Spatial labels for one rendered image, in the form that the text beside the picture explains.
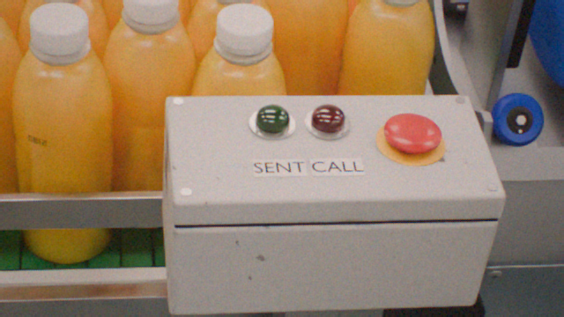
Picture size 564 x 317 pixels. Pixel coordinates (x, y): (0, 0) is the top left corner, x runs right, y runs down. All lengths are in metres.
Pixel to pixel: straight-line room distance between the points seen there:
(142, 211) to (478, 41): 0.37
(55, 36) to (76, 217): 0.14
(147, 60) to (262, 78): 0.08
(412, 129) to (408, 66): 0.19
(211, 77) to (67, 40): 0.10
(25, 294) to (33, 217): 0.07
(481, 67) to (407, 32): 0.18
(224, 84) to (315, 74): 0.15
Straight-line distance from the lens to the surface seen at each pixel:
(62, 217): 0.87
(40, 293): 0.91
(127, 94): 0.86
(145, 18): 0.84
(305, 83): 0.95
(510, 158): 1.02
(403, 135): 0.73
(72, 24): 0.81
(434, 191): 0.71
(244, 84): 0.82
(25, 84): 0.83
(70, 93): 0.82
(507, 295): 1.15
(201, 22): 0.89
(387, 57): 0.91
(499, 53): 1.03
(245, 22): 0.82
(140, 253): 0.93
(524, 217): 1.05
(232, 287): 0.74
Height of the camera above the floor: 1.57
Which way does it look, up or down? 41 degrees down
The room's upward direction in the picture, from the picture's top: 7 degrees clockwise
